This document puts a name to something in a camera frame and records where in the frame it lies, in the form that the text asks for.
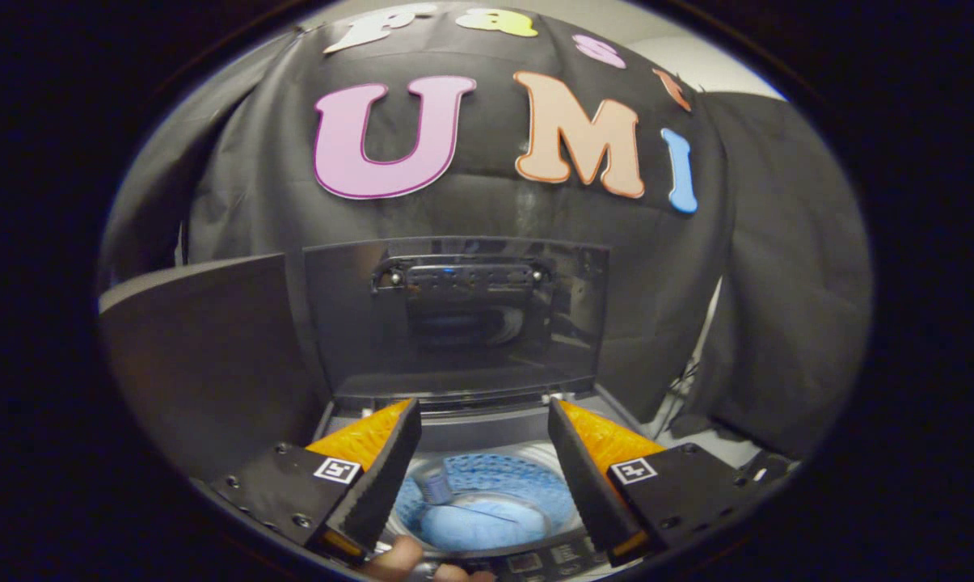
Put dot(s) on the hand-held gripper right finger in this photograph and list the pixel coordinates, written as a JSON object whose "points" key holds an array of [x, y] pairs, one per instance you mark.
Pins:
{"points": [[592, 485]]}

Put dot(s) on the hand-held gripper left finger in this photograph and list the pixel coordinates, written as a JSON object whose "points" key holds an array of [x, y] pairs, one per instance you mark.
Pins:
{"points": [[377, 485]]}

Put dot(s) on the light blue polo shirt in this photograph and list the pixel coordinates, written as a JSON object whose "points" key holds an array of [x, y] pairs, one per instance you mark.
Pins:
{"points": [[486, 517]]}

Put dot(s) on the grey top-load washing machine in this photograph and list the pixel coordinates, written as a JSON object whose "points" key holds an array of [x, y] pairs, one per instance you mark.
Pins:
{"points": [[486, 428]]}

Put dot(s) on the beige and grey cabinet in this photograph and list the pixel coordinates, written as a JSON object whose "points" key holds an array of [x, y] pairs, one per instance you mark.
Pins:
{"points": [[204, 364]]}

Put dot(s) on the black backdrop cloth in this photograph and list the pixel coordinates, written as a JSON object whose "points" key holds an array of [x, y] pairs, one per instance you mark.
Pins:
{"points": [[486, 210]]}

